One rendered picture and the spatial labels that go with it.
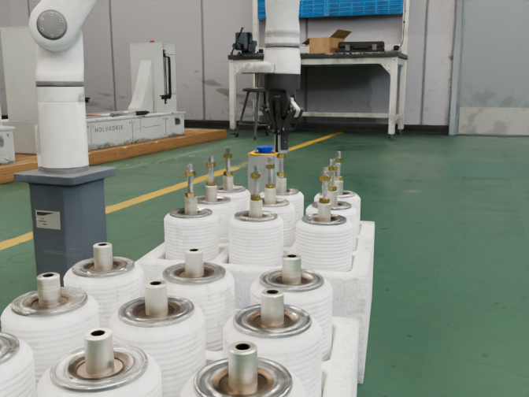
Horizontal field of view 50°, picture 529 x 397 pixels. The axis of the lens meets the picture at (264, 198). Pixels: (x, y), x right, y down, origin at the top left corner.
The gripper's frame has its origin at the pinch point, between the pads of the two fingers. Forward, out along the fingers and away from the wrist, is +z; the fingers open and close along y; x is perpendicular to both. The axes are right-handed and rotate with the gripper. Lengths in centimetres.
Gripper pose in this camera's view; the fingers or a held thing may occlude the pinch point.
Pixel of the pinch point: (281, 142)
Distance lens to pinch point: 119.1
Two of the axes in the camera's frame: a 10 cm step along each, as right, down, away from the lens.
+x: -8.6, 0.9, -5.0
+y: -5.1, -1.7, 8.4
